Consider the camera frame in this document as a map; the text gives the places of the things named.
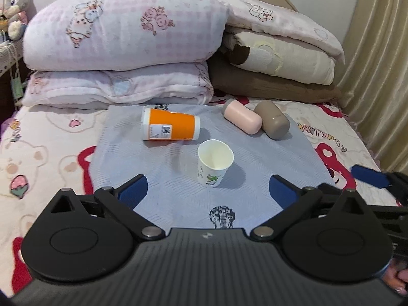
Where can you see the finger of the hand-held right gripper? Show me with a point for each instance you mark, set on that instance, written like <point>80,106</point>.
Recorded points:
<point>368,174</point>

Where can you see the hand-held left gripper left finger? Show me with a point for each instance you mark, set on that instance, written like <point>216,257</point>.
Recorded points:
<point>134,192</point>

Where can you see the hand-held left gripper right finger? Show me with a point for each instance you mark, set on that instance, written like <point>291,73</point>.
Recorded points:
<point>282,192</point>

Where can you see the orange paper cup white lid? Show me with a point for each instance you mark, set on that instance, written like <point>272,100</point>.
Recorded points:
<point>172,124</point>

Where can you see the taupe insulated cup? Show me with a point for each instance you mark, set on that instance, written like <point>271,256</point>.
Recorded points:
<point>272,119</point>

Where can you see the white paper cup green print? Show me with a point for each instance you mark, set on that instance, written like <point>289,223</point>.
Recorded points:
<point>214,162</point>

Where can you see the pink insulated cup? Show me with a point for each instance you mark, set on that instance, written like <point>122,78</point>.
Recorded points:
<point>242,116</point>

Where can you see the person's right hand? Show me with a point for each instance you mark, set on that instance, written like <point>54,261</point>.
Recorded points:
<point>400,277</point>

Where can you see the grey-blue cloth mat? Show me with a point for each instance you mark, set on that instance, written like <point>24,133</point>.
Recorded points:
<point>172,178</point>

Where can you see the beige curtain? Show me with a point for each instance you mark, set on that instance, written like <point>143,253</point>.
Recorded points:
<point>376,70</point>

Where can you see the brown folded blanket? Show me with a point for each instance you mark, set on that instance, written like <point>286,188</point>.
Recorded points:
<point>255,81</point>

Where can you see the folded pink heart quilt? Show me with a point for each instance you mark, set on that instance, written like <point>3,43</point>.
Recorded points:
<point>95,84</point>

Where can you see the cream folded blanket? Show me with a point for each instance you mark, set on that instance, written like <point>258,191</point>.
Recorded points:
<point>293,57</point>

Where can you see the large pink patterned pillow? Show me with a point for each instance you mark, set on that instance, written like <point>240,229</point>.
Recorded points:
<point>127,28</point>

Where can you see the folded white pink-trimmed quilt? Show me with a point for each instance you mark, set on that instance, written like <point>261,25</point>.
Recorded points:
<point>287,22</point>

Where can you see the wicker bedside shelf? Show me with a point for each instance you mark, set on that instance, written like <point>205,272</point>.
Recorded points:
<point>11,55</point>

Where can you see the grey plush rabbit toy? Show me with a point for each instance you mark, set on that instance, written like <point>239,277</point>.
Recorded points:
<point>16,6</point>

